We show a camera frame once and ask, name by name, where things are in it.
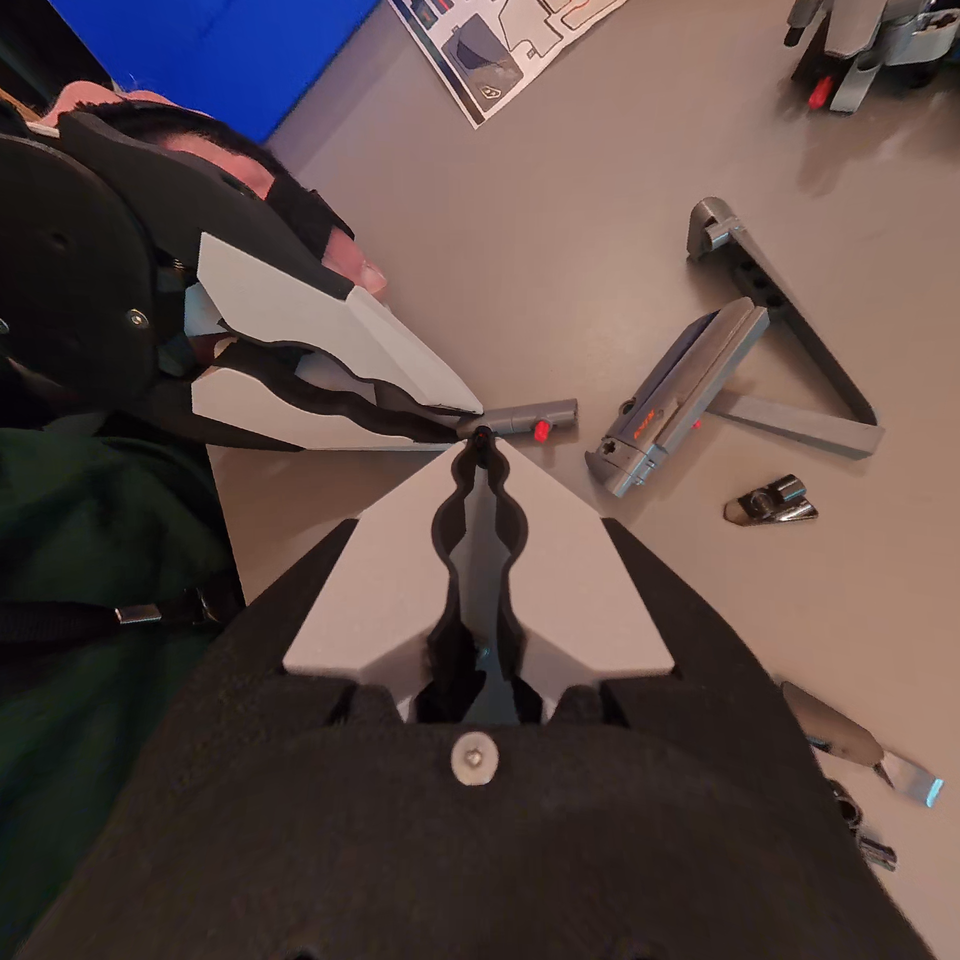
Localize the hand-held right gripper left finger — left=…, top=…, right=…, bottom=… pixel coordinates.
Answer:
left=282, top=442, right=481, bottom=704

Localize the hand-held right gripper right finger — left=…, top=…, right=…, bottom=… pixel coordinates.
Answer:
left=483, top=437, right=676, bottom=689

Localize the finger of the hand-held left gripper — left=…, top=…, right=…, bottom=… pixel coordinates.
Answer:
left=195, top=231, right=486, bottom=438
left=189, top=363, right=470, bottom=453

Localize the grey lego panel assembly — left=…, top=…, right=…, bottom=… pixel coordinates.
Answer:
left=585, top=296, right=772, bottom=499

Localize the blue plastic bin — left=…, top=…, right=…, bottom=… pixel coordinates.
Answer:
left=48, top=0, right=384, bottom=145

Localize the black lego slope piece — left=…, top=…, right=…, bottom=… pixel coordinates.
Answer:
left=722, top=473, right=819, bottom=528

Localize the dark tapered lego panel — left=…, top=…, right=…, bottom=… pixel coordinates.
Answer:
left=780, top=680, right=945, bottom=810

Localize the lego sticker sheet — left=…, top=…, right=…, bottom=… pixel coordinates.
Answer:
left=387, top=0, right=628, bottom=130

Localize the black lego pin connector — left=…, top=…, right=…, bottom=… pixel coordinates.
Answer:
left=828, top=780, right=898, bottom=873

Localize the grey lego car model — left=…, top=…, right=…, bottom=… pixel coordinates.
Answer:
left=783, top=0, right=960, bottom=115

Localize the person's left hand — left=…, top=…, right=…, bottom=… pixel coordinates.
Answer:
left=37, top=81, right=389, bottom=296

